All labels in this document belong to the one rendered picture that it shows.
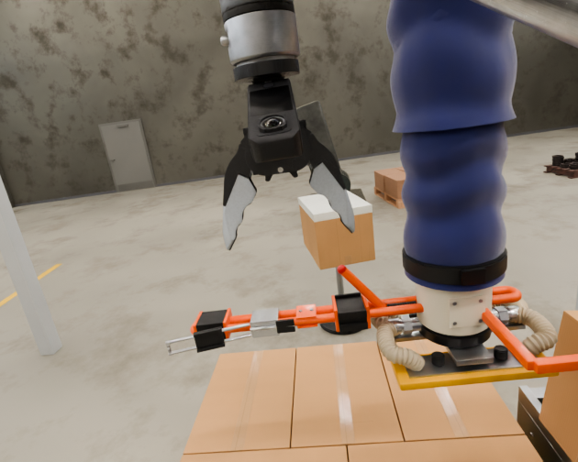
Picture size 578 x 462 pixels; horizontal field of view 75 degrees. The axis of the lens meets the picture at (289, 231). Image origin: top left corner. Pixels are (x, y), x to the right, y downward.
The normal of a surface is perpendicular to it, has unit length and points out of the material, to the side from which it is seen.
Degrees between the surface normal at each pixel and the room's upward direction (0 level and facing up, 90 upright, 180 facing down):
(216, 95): 90
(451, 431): 0
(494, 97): 102
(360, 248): 90
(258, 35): 90
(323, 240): 90
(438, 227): 74
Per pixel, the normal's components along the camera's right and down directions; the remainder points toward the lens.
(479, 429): -0.14, -0.95
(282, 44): 0.54, 0.18
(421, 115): -0.80, -0.17
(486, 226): 0.22, 0.05
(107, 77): 0.04, 0.29
